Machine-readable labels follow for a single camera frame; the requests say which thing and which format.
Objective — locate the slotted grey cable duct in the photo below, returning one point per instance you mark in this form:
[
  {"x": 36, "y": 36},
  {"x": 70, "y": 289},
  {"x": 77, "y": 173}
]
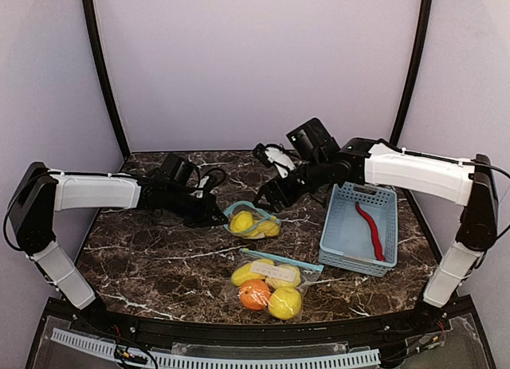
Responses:
[{"x": 181, "y": 355}]

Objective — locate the yellow mango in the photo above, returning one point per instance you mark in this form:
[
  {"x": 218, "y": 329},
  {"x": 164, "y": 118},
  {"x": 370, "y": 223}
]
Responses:
[{"x": 244, "y": 273}]

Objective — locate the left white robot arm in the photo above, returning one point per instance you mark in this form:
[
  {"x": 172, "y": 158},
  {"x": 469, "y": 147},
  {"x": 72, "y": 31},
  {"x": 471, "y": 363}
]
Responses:
[{"x": 28, "y": 224}]

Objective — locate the black frame post right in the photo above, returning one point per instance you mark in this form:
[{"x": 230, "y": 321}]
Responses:
[{"x": 413, "y": 69}]

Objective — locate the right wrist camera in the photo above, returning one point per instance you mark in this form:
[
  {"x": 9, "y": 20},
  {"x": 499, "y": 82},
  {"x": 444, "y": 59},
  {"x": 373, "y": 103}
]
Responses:
[{"x": 274, "y": 155}]

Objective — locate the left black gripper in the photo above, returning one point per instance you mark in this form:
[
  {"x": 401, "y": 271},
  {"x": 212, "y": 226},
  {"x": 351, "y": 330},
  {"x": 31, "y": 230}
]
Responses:
[{"x": 200, "y": 209}]

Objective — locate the light blue plastic basket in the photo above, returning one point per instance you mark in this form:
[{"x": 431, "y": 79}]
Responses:
[{"x": 346, "y": 239}]

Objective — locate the yellow fruit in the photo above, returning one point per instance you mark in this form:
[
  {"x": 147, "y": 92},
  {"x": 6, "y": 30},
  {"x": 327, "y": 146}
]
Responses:
[{"x": 262, "y": 230}]

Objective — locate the black front table rail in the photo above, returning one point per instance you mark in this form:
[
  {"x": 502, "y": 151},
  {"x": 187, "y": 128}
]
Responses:
[{"x": 385, "y": 330}]

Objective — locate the black frame post left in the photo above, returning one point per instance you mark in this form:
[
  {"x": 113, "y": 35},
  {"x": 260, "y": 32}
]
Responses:
[{"x": 92, "y": 26}]

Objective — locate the pale yellow potato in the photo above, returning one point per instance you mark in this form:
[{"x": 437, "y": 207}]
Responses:
[{"x": 285, "y": 276}]

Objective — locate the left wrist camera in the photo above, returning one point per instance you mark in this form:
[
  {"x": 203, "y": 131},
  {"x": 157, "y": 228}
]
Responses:
[{"x": 212, "y": 178}]

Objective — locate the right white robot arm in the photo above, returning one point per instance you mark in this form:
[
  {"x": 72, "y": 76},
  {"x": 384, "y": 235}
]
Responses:
[{"x": 465, "y": 182}]

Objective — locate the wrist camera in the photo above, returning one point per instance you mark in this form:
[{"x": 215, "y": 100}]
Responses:
[
  {"x": 274, "y": 155},
  {"x": 212, "y": 178}
]

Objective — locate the round yellow lemon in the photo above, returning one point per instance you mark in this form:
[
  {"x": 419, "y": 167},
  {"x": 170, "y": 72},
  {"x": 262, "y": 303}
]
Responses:
[{"x": 285, "y": 303}]

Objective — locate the clear zip bag blue zipper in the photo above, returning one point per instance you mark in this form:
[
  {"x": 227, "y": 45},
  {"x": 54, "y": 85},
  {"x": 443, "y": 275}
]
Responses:
[{"x": 266, "y": 264}]

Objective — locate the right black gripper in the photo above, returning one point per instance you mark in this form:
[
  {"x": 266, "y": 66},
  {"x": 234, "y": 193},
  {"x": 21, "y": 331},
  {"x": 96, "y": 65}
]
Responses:
[{"x": 280, "y": 186}]

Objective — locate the black frame post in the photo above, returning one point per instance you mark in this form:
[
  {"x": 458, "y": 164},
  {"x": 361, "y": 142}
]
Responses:
[
  {"x": 92, "y": 26},
  {"x": 413, "y": 69}
]

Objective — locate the red chili pepper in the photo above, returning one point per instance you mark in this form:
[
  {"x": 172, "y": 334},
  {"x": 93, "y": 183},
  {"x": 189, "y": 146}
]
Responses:
[{"x": 375, "y": 239}]

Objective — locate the orange fruit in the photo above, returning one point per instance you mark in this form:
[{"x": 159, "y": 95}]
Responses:
[{"x": 254, "y": 294}]

